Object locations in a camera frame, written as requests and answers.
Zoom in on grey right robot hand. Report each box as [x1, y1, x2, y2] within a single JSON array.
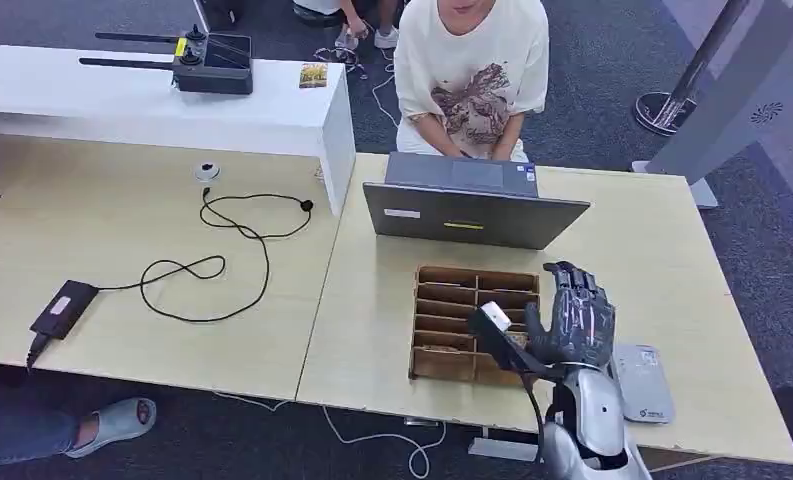
[[523, 260, 617, 370]]

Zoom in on grey flat pouch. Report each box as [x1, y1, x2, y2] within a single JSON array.
[[609, 343, 677, 425]]

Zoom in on wooden card box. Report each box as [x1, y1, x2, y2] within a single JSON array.
[[407, 264, 543, 389]]

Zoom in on white table foot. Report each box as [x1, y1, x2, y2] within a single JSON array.
[[467, 427, 543, 463]]

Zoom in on grey laptop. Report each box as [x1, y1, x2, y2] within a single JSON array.
[[361, 152, 592, 252]]

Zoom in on grey banner stand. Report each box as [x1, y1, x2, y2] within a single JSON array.
[[631, 0, 793, 210]]

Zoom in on black pole stand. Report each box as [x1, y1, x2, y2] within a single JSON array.
[[633, 0, 752, 138]]

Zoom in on picture card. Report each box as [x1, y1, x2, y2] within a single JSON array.
[[297, 62, 330, 90]]

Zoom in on black device with antennas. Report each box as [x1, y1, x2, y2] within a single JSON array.
[[77, 24, 255, 96]]

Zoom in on pale slipper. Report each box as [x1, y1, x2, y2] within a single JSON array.
[[64, 397, 157, 460]]

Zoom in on white bench shelf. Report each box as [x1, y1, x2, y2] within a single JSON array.
[[0, 42, 358, 219]]

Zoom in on black power adapter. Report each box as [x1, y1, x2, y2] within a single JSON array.
[[28, 280, 100, 342]]

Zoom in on black mains plug lead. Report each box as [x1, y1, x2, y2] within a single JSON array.
[[24, 333, 54, 371]]

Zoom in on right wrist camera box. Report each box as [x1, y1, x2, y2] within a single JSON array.
[[467, 301, 566, 392]]

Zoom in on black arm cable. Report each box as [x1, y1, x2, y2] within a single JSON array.
[[518, 372, 548, 462]]

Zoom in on white cable under table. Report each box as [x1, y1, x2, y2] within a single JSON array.
[[211, 390, 448, 480]]

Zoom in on white floor cable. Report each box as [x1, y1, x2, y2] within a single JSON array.
[[369, 49, 403, 130]]

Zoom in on black adapter cable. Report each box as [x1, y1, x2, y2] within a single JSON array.
[[96, 187, 315, 325]]

